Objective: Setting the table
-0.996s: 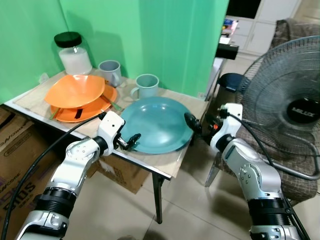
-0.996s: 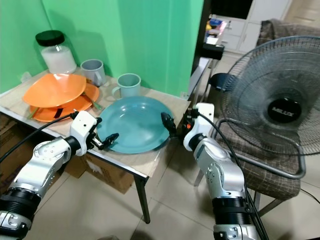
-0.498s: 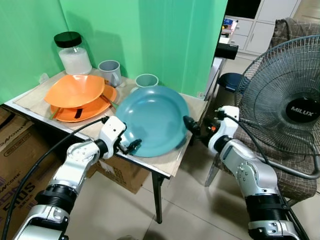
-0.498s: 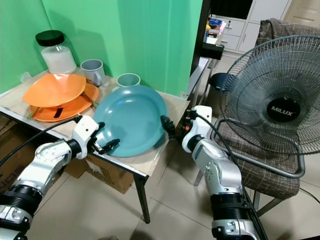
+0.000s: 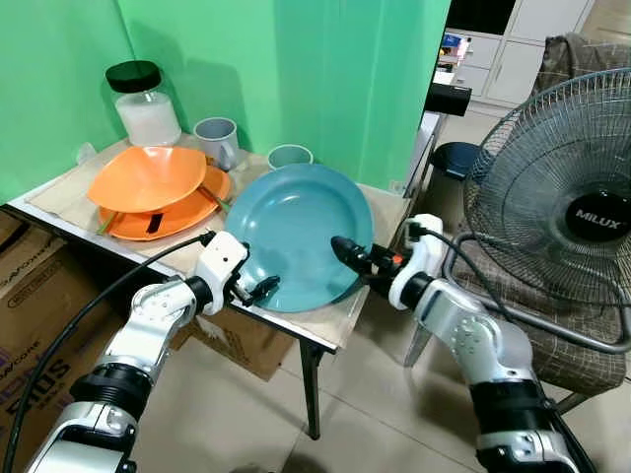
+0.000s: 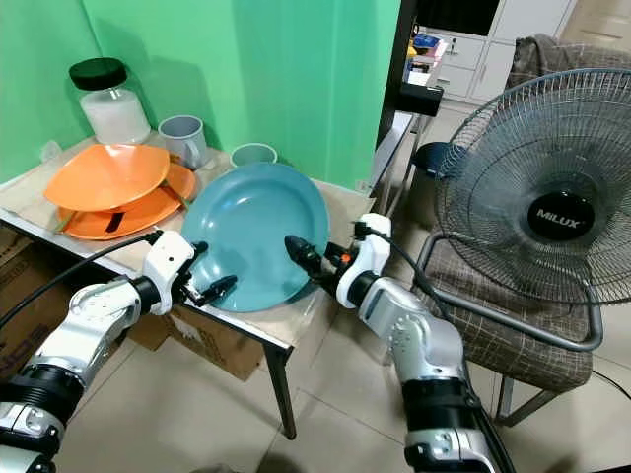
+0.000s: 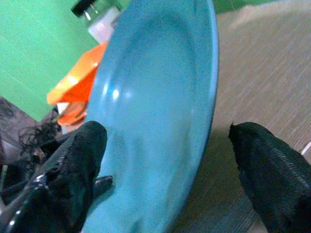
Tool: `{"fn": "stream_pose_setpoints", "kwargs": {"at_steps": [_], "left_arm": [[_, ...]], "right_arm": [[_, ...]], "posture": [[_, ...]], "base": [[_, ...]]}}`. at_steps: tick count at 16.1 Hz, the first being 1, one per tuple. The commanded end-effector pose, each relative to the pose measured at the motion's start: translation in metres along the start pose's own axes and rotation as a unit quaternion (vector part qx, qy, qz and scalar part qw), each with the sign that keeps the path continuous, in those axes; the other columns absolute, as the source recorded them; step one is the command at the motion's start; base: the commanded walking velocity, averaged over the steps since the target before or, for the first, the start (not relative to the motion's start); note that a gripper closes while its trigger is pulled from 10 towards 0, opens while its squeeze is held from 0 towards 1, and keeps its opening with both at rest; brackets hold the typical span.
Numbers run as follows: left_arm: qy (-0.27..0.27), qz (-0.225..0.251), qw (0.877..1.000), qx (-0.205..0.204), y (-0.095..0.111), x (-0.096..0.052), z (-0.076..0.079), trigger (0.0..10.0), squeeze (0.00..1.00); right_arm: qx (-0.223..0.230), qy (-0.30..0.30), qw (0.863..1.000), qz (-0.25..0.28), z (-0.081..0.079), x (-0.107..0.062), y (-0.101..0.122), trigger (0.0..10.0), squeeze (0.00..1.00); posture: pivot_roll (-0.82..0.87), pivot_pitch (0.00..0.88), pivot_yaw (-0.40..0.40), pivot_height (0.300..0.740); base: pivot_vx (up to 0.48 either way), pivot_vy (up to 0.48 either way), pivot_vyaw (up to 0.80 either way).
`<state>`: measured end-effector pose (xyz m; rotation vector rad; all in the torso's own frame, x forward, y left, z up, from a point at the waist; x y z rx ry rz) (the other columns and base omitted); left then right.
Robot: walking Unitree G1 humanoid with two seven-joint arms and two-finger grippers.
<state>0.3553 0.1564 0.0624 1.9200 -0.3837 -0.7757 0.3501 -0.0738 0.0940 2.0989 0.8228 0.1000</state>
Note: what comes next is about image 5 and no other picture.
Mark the large teal plate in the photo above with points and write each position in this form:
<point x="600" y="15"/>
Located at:
<point x="296" y="232"/>

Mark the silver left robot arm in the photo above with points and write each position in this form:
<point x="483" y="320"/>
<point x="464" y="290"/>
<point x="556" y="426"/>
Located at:
<point x="148" y="325"/>

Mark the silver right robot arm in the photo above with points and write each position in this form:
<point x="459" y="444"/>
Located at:
<point x="488" y="355"/>

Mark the small cardboard box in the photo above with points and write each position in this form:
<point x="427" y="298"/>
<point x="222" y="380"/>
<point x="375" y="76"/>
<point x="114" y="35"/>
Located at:
<point x="246" y="340"/>

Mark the orange flat plate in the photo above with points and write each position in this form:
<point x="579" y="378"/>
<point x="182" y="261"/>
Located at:
<point x="192" y="212"/>

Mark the small black utensil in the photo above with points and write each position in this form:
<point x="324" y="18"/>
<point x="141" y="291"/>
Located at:
<point x="154" y="225"/>

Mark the small teal cup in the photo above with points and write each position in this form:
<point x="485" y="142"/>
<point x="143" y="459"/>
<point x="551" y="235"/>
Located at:
<point x="289" y="155"/>

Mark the dark round bin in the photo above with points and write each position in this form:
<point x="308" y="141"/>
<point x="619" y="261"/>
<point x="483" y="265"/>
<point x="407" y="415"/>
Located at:
<point x="455" y="160"/>

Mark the thin green stick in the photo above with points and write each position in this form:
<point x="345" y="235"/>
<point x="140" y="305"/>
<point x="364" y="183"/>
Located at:
<point x="106" y="224"/>

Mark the orange curved plate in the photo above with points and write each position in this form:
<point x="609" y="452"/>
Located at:
<point x="143" y="177"/>

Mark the grey mug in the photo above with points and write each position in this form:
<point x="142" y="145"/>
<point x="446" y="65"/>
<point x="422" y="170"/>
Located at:
<point x="217" y="138"/>

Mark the black box device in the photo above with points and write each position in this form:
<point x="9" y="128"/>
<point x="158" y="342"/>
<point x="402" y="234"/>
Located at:
<point x="449" y="99"/>

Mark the green backdrop cloth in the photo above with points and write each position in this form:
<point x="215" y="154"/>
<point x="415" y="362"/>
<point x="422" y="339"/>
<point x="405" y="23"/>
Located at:
<point x="296" y="69"/>

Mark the large printed cardboard box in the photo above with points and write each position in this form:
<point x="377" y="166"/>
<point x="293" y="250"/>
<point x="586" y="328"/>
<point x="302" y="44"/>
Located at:
<point x="39" y="296"/>

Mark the glass jar with black lid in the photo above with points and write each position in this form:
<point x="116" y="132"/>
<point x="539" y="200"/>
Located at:
<point x="148" y="113"/>

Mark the beige table mat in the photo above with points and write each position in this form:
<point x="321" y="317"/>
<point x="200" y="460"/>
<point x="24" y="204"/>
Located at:
<point x="59" y="192"/>

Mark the plaid cushioned chair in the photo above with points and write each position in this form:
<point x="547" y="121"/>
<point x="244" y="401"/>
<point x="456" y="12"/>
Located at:
<point x="562" y="365"/>

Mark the black Milux fan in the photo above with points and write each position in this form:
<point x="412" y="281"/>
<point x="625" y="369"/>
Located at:
<point x="601" y="222"/>

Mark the white drawer cabinet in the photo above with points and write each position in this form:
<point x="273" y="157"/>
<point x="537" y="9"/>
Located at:
<point x="523" y="59"/>

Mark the black television screen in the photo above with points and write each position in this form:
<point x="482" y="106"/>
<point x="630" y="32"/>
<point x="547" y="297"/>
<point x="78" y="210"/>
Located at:
<point x="481" y="15"/>

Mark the brown plaid blanket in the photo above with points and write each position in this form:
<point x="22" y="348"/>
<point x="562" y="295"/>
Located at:
<point x="582" y="54"/>

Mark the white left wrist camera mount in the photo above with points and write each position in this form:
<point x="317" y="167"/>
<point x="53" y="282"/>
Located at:
<point x="219" y="261"/>

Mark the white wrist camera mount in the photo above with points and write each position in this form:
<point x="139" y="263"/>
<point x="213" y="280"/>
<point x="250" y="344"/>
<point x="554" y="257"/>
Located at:
<point x="419" y="258"/>
<point x="219" y="261"/>

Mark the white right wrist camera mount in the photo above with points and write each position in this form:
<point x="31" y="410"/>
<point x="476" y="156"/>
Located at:
<point x="419" y="258"/>

